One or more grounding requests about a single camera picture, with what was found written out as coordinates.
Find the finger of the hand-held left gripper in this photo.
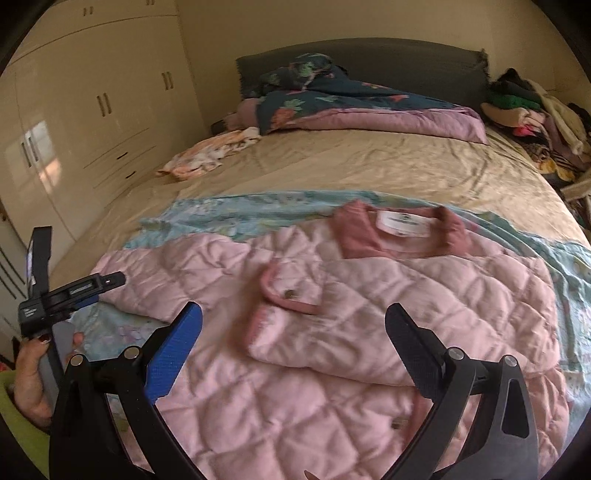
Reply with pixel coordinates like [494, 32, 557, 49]
[46, 271, 127, 321]

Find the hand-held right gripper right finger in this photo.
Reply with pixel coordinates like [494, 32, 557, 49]
[385, 302, 539, 480]

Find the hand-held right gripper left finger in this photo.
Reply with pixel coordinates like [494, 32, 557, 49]
[48, 301, 208, 480]

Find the pink quilted jacket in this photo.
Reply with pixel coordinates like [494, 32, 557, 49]
[95, 199, 571, 480]

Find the person's left forearm green sleeve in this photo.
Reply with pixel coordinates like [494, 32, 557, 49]
[0, 369, 51, 477]

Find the pile of mixed clothes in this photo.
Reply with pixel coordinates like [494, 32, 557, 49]
[480, 68, 591, 185]

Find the person's left hand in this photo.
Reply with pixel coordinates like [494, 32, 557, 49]
[14, 332, 86, 430]

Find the light blue cartoon printed blanket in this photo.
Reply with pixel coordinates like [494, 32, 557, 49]
[69, 191, 591, 416]

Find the small pink floral cloth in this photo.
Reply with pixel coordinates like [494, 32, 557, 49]
[157, 127, 262, 181]

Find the bed with beige sheet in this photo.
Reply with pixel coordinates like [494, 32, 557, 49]
[48, 124, 585, 289]

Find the dark floral quilt purple lining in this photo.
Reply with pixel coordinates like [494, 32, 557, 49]
[224, 53, 489, 146]

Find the dark grey headboard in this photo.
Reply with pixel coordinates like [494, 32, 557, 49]
[235, 38, 491, 100]

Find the cream wardrobe with dark handles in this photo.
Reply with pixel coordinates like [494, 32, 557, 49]
[0, 0, 208, 252]

